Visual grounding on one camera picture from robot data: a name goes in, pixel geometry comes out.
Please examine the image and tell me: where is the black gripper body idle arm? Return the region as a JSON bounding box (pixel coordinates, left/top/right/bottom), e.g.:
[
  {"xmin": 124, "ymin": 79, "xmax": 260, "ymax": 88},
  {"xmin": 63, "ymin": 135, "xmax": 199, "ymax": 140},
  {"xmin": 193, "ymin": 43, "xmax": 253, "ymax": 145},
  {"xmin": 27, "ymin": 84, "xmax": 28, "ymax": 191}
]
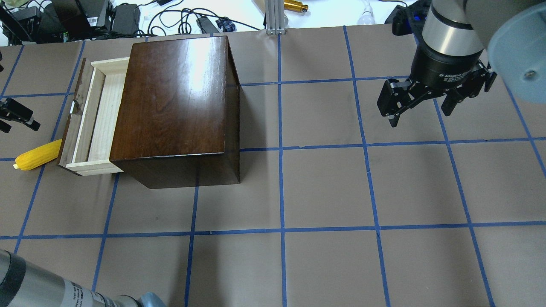
[{"xmin": 404, "ymin": 46, "xmax": 497, "ymax": 111}]

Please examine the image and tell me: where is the yellow toy corn cob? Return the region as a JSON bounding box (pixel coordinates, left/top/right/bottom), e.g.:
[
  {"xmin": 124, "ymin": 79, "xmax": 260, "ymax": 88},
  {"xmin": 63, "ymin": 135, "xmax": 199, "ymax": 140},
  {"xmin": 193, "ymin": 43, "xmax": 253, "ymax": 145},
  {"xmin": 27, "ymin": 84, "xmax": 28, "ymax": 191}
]
[{"xmin": 12, "ymin": 139, "xmax": 62, "ymax": 171}]

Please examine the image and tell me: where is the light wood drawer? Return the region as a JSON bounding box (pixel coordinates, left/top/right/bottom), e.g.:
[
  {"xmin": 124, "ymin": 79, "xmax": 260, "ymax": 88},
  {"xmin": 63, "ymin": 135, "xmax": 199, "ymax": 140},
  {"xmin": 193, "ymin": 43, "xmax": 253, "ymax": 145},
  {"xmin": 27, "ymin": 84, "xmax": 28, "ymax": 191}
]
[{"xmin": 57, "ymin": 58, "xmax": 129, "ymax": 176}]

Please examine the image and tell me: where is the dark wooden drawer box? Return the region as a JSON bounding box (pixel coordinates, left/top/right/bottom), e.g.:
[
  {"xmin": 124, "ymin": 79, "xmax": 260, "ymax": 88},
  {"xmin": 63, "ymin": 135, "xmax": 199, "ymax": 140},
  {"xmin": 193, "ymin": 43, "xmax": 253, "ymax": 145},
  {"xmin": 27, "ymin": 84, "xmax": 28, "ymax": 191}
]
[{"xmin": 109, "ymin": 36, "xmax": 241, "ymax": 189}]

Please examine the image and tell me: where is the white light bulb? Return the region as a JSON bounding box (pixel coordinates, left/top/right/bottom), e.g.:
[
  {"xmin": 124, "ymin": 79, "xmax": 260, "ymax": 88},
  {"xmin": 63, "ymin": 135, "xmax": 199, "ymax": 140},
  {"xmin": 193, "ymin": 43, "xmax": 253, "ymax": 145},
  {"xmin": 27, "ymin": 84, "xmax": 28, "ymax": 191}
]
[{"xmin": 357, "ymin": 0, "xmax": 376, "ymax": 25}]

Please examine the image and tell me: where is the brown paper table mat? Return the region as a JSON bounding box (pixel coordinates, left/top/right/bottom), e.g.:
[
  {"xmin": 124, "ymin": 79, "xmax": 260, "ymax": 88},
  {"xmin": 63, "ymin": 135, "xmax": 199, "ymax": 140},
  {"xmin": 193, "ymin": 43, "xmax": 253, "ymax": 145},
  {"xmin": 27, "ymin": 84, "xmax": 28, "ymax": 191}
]
[{"xmin": 0, "ymin": 25, "xmax": 545, "ymax": 307}]

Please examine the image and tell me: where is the gold metal tool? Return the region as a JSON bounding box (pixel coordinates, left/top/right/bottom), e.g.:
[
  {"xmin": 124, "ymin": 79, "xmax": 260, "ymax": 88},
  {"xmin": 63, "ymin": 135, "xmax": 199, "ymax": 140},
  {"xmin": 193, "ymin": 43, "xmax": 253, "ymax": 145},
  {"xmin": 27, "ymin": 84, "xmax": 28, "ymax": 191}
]
[{"xmin": 283, "ymin": 0, "xmax": 309, "ymax": 13}]

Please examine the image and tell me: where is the black power adapter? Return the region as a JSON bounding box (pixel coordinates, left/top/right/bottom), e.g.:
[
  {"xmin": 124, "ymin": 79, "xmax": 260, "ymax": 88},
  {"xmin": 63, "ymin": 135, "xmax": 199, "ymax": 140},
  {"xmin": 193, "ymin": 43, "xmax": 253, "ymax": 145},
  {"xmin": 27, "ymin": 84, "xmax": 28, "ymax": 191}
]
[{"xmin": 111, "ymin": 4, "xmax": 140, "ymax": 35}]

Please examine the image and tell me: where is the black laptop power brick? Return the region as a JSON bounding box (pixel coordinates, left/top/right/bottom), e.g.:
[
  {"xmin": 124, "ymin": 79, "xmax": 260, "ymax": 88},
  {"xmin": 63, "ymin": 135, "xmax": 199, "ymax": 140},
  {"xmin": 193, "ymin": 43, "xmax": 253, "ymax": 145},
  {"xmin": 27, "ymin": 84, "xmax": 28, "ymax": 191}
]
[{"xmin": 196, "ymin": 16, "xmax": 220, "ymax": 34}]

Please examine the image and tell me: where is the wrist camera black blue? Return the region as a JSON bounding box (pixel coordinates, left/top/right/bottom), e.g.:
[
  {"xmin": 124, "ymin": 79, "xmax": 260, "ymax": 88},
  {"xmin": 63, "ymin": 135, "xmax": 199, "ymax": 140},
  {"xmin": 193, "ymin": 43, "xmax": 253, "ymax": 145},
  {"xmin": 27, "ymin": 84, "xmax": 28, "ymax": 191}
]
[{"xmin": 385, "ymin": 0, "xmax": 432, "ymax": 36}]

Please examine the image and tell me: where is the aluminium frame post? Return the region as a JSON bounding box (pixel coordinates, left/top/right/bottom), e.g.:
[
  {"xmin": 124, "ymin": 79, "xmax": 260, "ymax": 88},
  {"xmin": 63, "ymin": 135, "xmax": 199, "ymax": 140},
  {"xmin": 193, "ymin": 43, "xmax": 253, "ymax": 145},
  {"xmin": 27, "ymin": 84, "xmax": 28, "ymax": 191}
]
[{"xmin": 264, "ymin": 0, "xmax": 286, "ymax": 35}]

